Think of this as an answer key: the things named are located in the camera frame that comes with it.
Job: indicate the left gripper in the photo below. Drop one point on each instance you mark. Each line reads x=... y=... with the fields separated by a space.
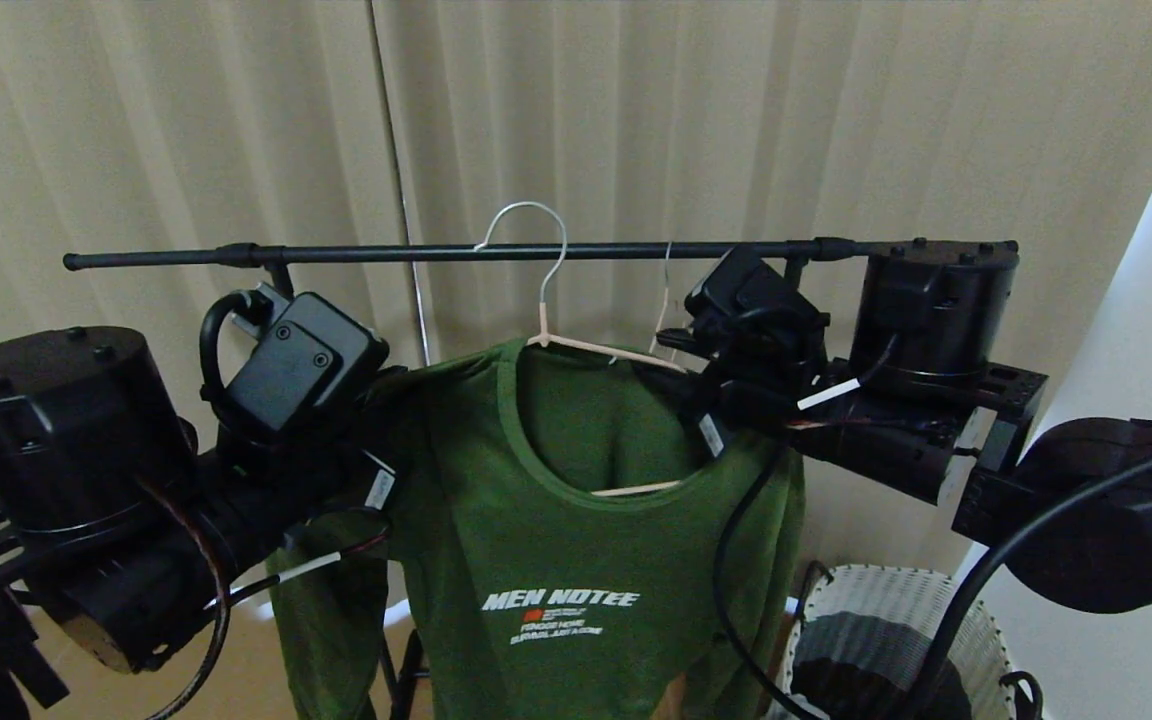
x=186 y=560

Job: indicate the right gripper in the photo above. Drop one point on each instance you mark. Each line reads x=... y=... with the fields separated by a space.
x=766 y=410

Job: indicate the pink clothes hanger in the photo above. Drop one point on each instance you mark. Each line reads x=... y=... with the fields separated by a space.
x=586 y=347
x=665 y=290

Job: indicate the green sleeveless shirt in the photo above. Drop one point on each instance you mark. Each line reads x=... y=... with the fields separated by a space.
x=556 y=540

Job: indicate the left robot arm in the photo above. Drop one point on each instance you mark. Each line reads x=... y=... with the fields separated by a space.
x=66 y=430

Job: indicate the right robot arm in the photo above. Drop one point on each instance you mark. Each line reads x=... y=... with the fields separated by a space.
x=936 y=310

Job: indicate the white laundry basket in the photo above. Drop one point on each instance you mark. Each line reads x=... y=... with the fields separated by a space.
x=896 y=600

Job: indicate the black clothes rack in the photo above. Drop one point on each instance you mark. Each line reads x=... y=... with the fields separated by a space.
x=386 y=253

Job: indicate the beige curtain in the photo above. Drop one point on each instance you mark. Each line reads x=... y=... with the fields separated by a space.
x=836 y=120

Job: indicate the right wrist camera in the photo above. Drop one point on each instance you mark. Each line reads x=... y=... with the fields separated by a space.
x=756 y=300

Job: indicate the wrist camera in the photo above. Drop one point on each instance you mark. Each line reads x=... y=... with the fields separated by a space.
x=306 y=360
x=756 y=300

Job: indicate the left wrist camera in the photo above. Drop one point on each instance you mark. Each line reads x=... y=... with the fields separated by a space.
x=306 y=360

